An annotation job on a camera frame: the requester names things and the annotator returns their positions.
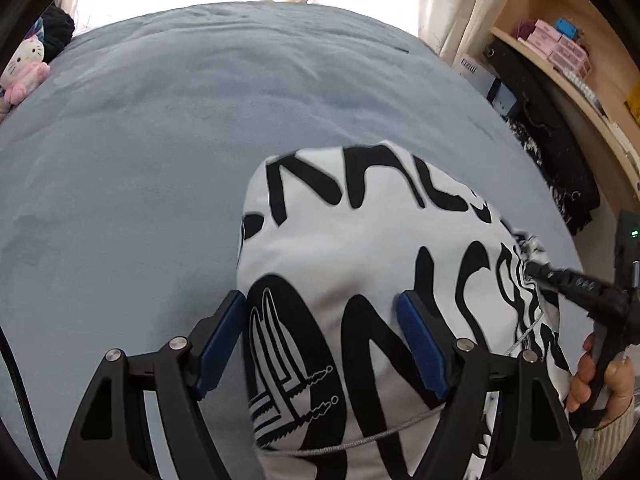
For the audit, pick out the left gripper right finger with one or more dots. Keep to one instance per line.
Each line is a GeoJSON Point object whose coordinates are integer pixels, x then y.
{"type": "Point", "coordinates": [510, 399]}

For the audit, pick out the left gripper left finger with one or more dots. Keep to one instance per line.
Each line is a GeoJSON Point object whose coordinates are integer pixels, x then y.
{"type": "Point", "coordinates": [110, 437]}

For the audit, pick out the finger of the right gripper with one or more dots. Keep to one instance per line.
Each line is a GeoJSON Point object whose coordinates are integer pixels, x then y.
{"type": "Point", "coordinates": [575, 284]}

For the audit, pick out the white black graffiti print jacket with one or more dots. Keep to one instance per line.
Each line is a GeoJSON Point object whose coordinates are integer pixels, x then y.
{"type": "Point", "coordinates": [332, 238]}

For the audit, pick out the black white patterned clothes pile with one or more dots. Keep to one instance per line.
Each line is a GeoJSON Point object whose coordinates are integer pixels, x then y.
{"type": "Point", "coordinates": [545, 135]}

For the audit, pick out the person right hand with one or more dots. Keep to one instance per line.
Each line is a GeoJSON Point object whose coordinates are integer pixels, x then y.
{"type": "Point", "coordinates": [619, 377]}

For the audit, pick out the yellow cloth on shelf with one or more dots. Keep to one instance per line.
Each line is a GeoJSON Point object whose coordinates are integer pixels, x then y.
{"type": "Point", "coordinates": [632, 102]}

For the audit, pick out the papers on shelf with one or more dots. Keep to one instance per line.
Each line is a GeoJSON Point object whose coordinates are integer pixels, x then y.
{"type": "Point", "coordinates": [595, 103]}

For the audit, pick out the white cardboard box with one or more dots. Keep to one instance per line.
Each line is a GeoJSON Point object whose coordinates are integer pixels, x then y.
{"type": "Point", "coordinates": [487, 84]}

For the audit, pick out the pink mini drawer box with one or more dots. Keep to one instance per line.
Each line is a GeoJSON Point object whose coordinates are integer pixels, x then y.
{"type": "Point", "coordinates": [559, 50]}

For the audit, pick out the grey-blue fleece bed blanket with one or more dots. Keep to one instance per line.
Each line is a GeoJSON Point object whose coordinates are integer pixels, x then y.
{"type": "Point", "coordinates": [123, 176]}

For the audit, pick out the blue small box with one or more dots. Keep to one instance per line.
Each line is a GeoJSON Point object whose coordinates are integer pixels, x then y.
{"type": "Point", "coordinates": [566, 28]}

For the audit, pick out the right floral sheer curtain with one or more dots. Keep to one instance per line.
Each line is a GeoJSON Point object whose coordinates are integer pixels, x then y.
{"type": "Point", "coordinates": [450, 0]}

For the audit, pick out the hello kitty plush toy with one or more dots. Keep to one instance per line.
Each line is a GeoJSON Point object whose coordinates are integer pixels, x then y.
{"type": "Point", "coordinates": [25, 71]}

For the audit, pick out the black knit garment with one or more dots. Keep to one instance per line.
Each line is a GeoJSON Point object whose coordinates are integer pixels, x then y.
{"type": "Point", "coordinates": [58, 30]}

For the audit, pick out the wooden wall shelf unit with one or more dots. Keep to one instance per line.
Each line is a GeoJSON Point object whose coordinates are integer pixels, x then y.
{"type": "Point", "coordinates": [591, 75]}

